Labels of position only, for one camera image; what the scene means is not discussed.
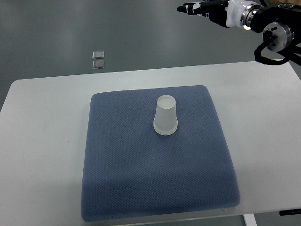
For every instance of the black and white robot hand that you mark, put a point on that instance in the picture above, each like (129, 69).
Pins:
(225, 13)

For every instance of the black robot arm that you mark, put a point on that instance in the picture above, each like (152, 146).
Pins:
(280, 25)

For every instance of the upper metal floor plate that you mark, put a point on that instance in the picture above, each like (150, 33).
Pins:
(98, 54)

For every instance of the blue-grey mesh cushion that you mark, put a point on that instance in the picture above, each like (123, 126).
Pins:
(132, 171)

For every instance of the white table leg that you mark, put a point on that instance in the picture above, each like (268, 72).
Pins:
(249, 220)

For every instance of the black table control panel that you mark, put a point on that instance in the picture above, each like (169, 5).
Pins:
(290, 212)

